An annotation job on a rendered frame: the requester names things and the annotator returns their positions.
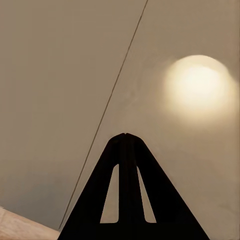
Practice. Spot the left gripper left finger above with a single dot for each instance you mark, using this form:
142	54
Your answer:
84	221

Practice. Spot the coffee table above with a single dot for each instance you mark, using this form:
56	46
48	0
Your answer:
76	73

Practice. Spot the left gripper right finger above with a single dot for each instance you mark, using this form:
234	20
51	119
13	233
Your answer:
174	220

